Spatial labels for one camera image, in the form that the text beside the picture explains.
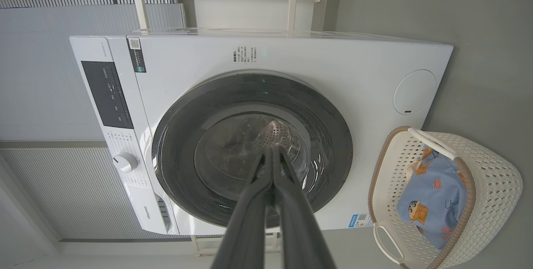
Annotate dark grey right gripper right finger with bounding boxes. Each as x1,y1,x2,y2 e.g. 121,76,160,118
273,147,338,269

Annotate round dark washing machine door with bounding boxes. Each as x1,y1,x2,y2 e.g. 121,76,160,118
152,70,354,229

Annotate white front-load washing machine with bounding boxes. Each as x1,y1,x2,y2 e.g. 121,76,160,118
70,27,453,236

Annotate blue cartoon print garment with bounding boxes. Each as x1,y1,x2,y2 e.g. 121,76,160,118
396,146,469,249

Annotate cream perforated laundry basket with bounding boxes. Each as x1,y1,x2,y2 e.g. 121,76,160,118
368,126,523,269

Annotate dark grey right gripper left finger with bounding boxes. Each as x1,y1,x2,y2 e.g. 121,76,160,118
210,147,274,269

